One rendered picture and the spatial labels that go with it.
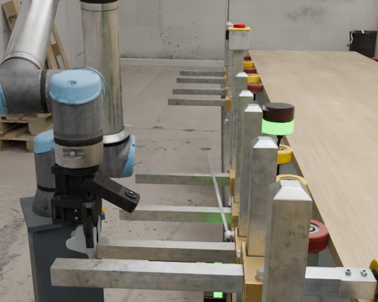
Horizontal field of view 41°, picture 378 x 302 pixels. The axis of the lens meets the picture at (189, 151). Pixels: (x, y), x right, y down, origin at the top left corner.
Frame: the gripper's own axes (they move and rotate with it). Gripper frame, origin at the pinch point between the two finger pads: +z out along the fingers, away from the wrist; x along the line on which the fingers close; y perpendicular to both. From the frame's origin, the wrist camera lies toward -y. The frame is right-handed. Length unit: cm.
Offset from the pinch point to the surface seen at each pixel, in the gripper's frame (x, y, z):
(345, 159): -44, -59, -8
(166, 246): 1.0, -14.4, -3.4
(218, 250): 1.5, -24.6, -3.2
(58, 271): 26.5, -1.4, -12.9
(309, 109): -102, -59, -8
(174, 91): -174, -1, 1
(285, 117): -1.2, -36.1, -29.7
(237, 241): -0.3, -28.5, -4.5
